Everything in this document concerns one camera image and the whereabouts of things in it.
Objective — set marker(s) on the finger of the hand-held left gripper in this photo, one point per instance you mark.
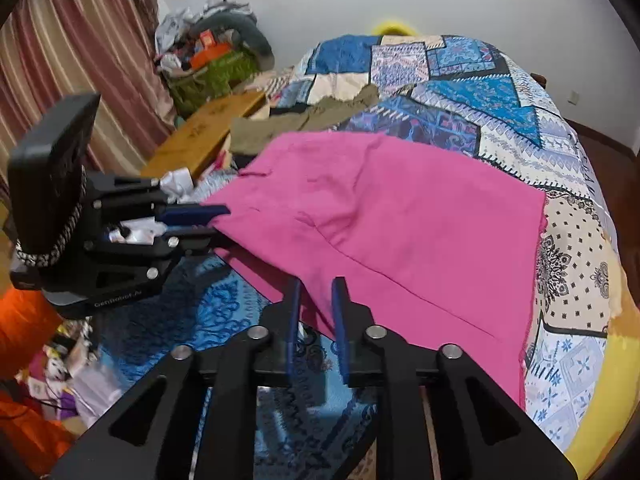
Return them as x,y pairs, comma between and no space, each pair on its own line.
195,212
200,241

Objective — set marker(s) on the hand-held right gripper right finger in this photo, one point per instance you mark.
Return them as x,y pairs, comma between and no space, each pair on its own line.
341,325

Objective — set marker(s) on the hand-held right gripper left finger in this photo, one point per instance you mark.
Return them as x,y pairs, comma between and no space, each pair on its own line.
294,320

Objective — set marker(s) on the pink pants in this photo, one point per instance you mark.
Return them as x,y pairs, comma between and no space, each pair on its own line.
400,235

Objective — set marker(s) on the olive green pants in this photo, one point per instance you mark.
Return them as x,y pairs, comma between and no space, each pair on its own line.
280,127

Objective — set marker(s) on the crumpled white paper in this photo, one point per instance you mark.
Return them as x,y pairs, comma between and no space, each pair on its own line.
176,181

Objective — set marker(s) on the wooden bench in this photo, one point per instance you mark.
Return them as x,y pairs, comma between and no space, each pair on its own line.
200,135

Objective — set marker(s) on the striped pink curtain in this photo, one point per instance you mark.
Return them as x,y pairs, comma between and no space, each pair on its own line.
75,35

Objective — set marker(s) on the green patterned bag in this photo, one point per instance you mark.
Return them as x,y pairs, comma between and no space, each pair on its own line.
220,77

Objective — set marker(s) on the orange box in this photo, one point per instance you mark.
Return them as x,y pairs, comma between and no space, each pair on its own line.
212,54

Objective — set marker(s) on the orange cloth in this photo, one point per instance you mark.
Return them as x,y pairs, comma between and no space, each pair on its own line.
25,325

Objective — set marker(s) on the clear plastic bag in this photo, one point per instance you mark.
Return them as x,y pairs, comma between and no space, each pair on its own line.
92,390

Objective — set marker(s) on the grey neck pillow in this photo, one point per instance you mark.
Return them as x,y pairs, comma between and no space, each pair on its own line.
250,32

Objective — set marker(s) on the white plush toy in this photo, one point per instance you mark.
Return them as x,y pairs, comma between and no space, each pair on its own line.
56,367

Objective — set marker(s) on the blue patchwork blanket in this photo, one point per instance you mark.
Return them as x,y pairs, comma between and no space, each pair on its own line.
450,90

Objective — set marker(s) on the yellow pillow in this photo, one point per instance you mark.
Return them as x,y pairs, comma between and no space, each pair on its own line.
392,27

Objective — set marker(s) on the yellow bed sheet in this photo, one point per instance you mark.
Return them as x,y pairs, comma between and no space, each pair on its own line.
600,410

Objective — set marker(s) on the white wall outlet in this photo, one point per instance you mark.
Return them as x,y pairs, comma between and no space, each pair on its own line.
574,98

